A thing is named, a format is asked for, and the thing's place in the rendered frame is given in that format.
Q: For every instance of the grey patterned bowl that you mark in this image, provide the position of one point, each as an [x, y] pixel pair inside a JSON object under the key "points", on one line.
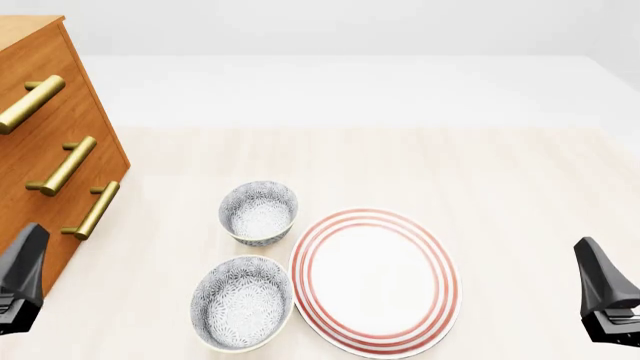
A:
{"points": [[240, 305], [259, 217]]}

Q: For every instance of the wooden cabinet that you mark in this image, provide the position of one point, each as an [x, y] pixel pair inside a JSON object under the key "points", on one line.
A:
{"points": [[22, 33]]}

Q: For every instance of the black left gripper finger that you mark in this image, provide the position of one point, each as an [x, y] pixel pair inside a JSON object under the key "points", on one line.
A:
{"points": [[25, 264]]}

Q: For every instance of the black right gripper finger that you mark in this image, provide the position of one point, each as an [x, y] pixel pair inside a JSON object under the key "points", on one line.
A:
{"points": [[600, 281]]}

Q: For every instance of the white plate with red rings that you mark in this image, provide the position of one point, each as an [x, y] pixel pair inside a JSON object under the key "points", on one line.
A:
{"points": [[375, 281]]}

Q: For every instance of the wooden cabinet drawer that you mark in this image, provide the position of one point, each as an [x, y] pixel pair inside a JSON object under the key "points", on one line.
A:
{"points": [[19, 162], [35, 63], [57, 259]]}

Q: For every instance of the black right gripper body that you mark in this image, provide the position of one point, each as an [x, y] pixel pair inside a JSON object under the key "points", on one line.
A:
{"points": [[617, 326]]}

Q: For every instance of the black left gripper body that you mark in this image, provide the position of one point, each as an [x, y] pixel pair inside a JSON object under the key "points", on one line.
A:
{"points": [[17, 315]]}

